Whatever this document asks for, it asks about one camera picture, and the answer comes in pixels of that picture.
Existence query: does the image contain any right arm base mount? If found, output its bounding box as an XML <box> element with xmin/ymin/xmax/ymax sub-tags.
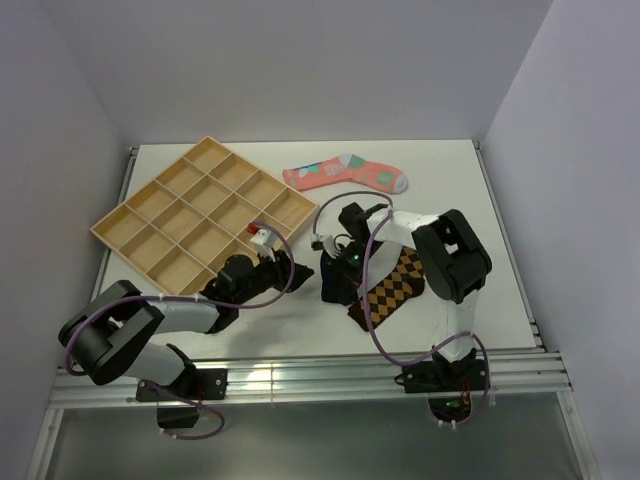
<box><xmin>394</xmin><ymin>350</ymin><xmax>489</xmax><ymax>425</ymax></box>

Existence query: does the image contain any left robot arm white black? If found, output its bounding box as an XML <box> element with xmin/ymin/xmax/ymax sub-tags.
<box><xmin>58</xmin><ymin>250</ymin><xmax>314</xmax><ymax>399</ymax></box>

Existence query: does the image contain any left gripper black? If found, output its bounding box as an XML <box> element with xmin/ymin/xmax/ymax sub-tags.
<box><xmin>234</xmin><ymin>246</ymin><xmax>314</xmax><ymax>306</ymax></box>

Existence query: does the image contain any navy ankle sock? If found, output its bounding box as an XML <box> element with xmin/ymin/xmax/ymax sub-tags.
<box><xmin>320</xmin><ymin>251</ymin><xmax>342</xmax><ymax>304</ymax></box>

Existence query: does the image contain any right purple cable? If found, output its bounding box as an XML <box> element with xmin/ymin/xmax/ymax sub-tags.
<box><xmin>310</xmin><ymin>193</ymin><xmax>494</xmax><ymax>429</ymax></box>

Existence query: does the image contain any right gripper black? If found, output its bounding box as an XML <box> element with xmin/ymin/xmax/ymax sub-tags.
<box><xmin>325</xmin><ymin>241</ymin><xmax>383</xmax><ymax>304</ymax></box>

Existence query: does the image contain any aluminium frame rail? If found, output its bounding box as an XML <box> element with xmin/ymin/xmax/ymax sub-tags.
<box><xmin>48</xmin><ymin>350</ymin><xmax>572</xmax><ymax>409</ymax></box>

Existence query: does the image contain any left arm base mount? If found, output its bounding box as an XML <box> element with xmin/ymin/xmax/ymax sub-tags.
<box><xmin>135</xmin><ymin>368</ymin><xmax>228</xmax><ymax>436</ymax></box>

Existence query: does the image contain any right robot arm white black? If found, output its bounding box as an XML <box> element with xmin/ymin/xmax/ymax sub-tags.
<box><xmin>312</xmin><ymin>202</ymin><xmax>492</xmax><ymax>390</ymax></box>

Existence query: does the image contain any brown orange argyle sock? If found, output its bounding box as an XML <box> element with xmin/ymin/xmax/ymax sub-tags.
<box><xmin>368</xmin><ymin>247</ymin><xmax>426</xmax><ymax>329</ymax></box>

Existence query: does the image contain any pink patterned sock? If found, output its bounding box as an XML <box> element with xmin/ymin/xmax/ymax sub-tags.
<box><xmin>282</xmin><ymin>153</ymin><xmax>409</xmax><ymax>194</ymax></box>

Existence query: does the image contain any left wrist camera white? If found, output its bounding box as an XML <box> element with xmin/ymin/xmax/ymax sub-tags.
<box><xmin>247</xmin><ymin>224</ymin><xmax>277</xmax><ymax>261</ymax></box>

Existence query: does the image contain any wooden compartment tray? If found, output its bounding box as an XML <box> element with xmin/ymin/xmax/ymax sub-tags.
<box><xmin>91</xmin><ymin>137</ymin><xmax>318</xmax><ymax>295</ymax></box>

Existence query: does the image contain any purple cable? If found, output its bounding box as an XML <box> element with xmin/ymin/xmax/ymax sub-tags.
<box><xmin>64</xmin><ymin>219</ymin><xmax>296</xmax><ymax>441</ymax></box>
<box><xmin>310</xmin><ymin>193</ymin><xmax>494</xmax><ymax>429</ymax></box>

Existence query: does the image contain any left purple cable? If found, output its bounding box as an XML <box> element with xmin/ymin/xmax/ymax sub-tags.
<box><xmin>64</xmin><ymin>219</ymin><xmax>296</xmax><ymax>441</ymax></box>

